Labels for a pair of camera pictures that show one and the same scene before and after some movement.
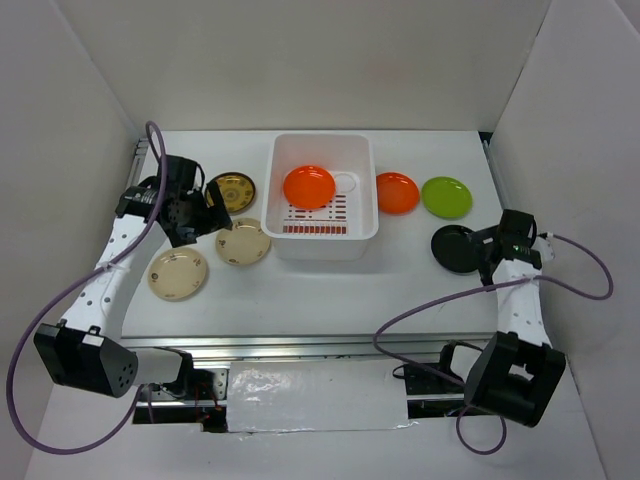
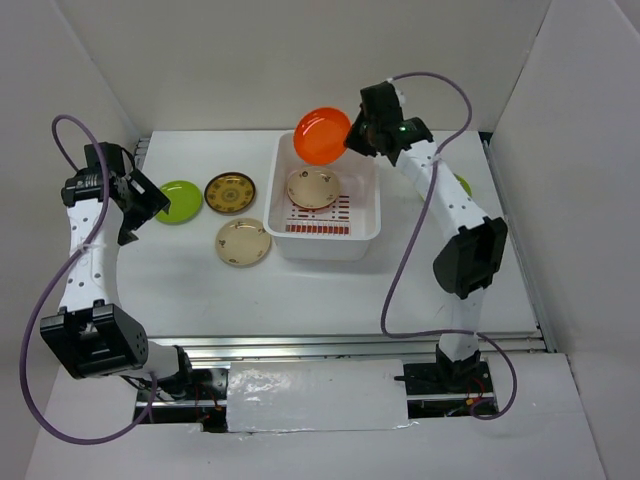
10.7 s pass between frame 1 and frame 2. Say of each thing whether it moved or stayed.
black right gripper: moved
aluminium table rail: stayed
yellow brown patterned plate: stayed
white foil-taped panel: stayed
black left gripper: moved
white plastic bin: stayed
